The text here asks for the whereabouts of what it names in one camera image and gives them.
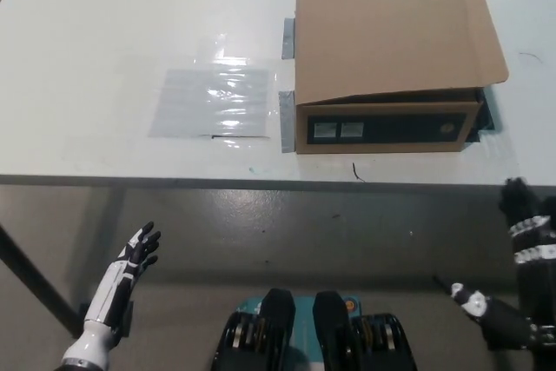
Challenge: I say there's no brown cardboard storage box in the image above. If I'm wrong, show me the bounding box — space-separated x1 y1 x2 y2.
294 0 510 156

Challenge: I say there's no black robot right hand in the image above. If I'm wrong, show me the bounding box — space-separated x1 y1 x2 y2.
450 176 556 351

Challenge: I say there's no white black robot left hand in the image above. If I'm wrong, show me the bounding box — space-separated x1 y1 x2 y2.
83 221 162 334

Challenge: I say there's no black table leg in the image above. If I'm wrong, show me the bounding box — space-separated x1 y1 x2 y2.
0 222 88 337

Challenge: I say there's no grey tape strip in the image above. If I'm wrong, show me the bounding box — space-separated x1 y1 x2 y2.
281 17 297 60
276 89 298 156

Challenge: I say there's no clear plastic sheet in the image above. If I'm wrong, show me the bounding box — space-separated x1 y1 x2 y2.
147 31 280 149

